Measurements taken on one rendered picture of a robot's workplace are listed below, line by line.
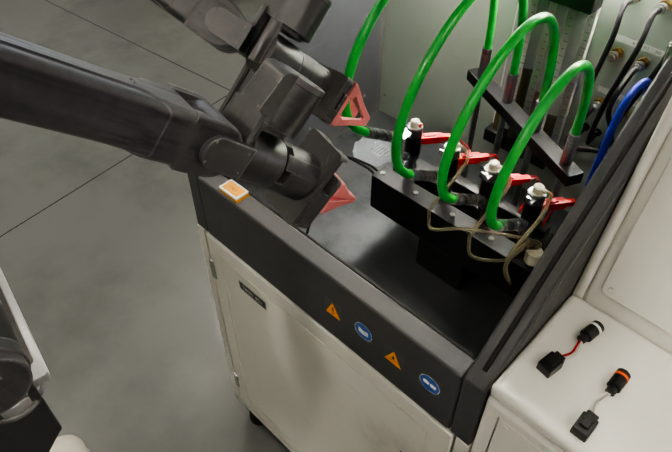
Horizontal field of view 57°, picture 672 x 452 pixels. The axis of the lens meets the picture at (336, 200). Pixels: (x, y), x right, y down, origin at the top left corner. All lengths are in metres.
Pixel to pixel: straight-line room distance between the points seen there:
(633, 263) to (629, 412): 0.20
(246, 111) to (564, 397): 0.57
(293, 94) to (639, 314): 0.61
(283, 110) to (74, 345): 1.71
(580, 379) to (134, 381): 1.48
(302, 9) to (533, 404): 0.59
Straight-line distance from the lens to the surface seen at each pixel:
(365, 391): 1.19
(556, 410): 0.90
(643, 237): 0.95
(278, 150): 0.65
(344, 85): 0.83
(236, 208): 1.15
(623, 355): 0.98
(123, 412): 2.06
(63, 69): 0.51
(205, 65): 3.40
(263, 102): 0.61
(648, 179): 0.93
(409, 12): 1.39
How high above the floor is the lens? 1.74
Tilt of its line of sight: 44 degrees down
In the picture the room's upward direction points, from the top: straight up
